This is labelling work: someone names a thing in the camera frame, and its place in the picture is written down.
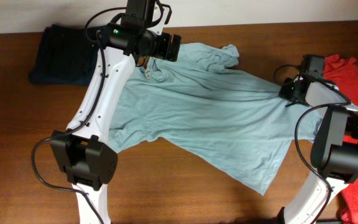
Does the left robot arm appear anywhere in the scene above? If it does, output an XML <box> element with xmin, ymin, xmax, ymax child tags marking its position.
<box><xmin>50</xmin><ymin>1</ymin><xmax>181</xmax><ymax>223</ymax></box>

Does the left black cable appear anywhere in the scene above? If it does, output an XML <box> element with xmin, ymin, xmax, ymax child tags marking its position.
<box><xmin>30</xmin><ymin>0</ymin><xmax>167</xmax><ymax>224</ymax></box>

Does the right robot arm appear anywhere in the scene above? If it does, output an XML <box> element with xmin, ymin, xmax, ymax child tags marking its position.
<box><xmin>274</xmin><ymin>55</ymin><xmax>358</xmax><ymax>224</ymax></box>

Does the folded dark navy garment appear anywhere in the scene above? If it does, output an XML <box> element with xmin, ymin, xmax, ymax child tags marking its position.
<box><xmin>28</xmin><ymin>24</ymin><xmax>99</xmax><ymax>86</ymax></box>

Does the light blue t-shirt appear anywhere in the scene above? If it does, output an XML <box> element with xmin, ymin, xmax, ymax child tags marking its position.
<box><xmin>108</xmin><ymin>43</ymin><xmax>322</xmax><ymax>194</ymax></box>

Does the right black cable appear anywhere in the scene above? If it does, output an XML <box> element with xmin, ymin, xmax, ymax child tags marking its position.
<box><xmin>272</xmin><ymin>63</ymin><xmax>352</xmax><ymax>224</ymax></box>

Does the black cable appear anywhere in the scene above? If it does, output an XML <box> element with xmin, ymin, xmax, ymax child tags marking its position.
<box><xmin>30</xmin><ymin>0</ymin><xmax>167</xmax><ymax>224</ymax></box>
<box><xmin>272</xmin><ymin>63</ymin><xmax>352</xmax><ymax>224</ymax></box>

